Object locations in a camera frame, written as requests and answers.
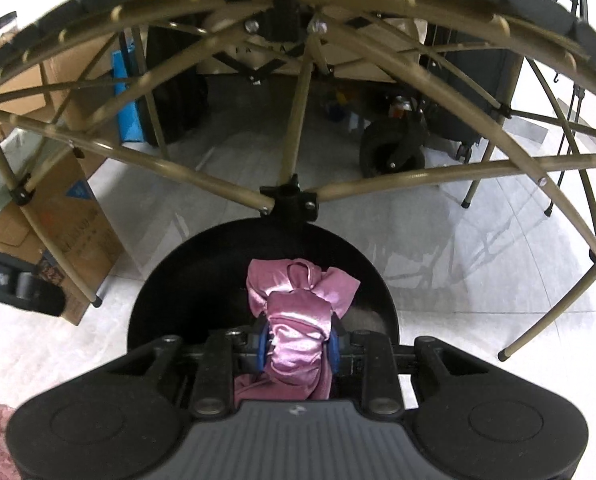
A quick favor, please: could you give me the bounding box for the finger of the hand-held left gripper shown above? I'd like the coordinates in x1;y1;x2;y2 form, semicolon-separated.
0;244;66;317

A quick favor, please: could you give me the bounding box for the black wheeled cart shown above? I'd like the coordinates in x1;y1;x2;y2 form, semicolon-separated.
145;5;429;178

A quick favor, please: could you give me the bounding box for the pink satin cloth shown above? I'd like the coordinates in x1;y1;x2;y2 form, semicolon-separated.
234;257;363;403

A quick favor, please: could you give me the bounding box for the black round bin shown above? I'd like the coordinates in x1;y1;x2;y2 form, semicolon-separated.
126;219;400;376

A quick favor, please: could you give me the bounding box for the black suitcase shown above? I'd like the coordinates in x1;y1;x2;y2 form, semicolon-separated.
423;25;524;161

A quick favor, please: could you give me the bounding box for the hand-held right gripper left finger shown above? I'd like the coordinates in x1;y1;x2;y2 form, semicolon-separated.
106;312;273;418

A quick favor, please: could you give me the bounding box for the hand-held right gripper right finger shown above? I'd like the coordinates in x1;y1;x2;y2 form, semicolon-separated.
327;316;489;418

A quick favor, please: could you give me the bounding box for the blue plastic box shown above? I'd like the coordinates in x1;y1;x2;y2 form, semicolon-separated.
112;50;146;145

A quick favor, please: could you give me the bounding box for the cardboard box blue triangle print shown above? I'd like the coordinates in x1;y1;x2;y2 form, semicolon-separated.
0;152;123;326

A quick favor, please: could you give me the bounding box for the tan folding slatted table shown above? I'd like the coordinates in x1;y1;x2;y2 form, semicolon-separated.
0;0;596;361

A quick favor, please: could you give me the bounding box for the pale green plastic bag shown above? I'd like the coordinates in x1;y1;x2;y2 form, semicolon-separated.
0;127;61;221

